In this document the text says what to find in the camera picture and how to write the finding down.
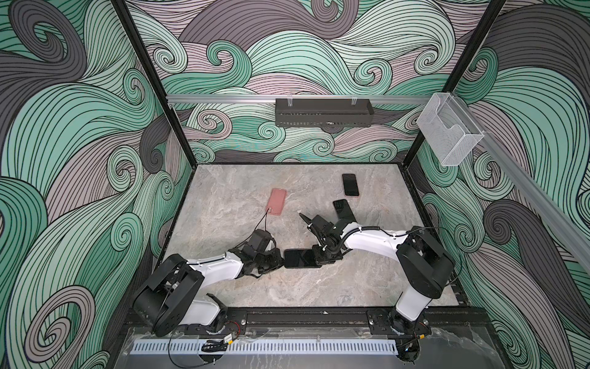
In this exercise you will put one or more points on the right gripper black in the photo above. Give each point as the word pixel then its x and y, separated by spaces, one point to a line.
pixel 334 259

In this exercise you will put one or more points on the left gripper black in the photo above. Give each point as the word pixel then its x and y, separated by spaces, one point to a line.
pixel 278 260

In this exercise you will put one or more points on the pink phone case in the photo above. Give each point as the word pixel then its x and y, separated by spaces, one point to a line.
pixel 350 184
pixel 275 204

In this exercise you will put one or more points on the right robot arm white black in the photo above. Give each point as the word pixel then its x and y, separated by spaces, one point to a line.
pixel 425 262

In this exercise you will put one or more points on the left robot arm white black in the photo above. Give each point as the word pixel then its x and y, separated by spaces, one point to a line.
pixel 170 298

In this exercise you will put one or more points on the white slotted cable duct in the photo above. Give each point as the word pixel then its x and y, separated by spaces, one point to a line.
pixel 268 347

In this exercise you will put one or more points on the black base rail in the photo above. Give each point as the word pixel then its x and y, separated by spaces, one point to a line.
pixel 379 320

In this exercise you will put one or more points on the black wall tray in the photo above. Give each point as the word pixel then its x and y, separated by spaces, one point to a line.
pixel 323 112

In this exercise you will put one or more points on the clear plastic wall holder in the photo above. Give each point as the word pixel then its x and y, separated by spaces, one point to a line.
pixel 449 128

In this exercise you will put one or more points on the aluminium rail back wall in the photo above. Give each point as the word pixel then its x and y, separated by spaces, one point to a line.
pixel 268 99

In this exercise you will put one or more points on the aluminium rail wall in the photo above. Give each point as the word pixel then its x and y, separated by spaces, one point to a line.
pixel 539 165
pixel 268 99

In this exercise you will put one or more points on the aluminium rail right wall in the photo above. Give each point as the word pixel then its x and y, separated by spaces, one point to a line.
pixel 539 165

